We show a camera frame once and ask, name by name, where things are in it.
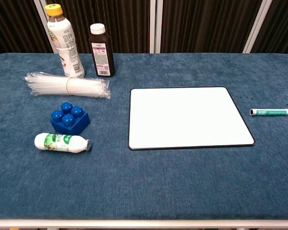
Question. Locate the white bottle yellow cap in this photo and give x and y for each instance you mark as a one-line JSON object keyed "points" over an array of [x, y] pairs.
{"points": [[67, 48]]}

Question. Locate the dark ribbed partition panel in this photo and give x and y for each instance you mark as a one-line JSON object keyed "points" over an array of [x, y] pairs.
{"points": [[14, 24], [283, 24], [206, 24], [124, 24]]}

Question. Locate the white square board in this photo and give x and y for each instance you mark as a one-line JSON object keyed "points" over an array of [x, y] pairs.
{"points": [[187, 117]]}

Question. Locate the blue four-stud building block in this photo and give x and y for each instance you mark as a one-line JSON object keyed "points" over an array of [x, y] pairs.
{"points": [[70, 123]]}

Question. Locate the small white green-label bottle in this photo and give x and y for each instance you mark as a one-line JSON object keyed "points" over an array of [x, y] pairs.
{"points": [[60, 142]]}

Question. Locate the dark bottle white cap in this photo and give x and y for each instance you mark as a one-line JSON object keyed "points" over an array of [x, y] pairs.
{"points": [[102, 57]]}

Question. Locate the white table frame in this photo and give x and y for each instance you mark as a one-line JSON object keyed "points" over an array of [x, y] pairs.
{"points": [[144, 223]]}

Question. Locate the green marker pen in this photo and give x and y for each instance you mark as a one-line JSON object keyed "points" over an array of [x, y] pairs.
{"points": [[268, 112]]}

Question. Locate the blue fabric tablecloth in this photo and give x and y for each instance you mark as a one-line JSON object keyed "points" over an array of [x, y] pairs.
{"points": [[144, 179]]}

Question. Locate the white partition frame post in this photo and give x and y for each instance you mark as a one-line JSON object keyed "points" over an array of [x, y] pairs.
{"points": [[48, 36], [256, 24], [156, 24]]}

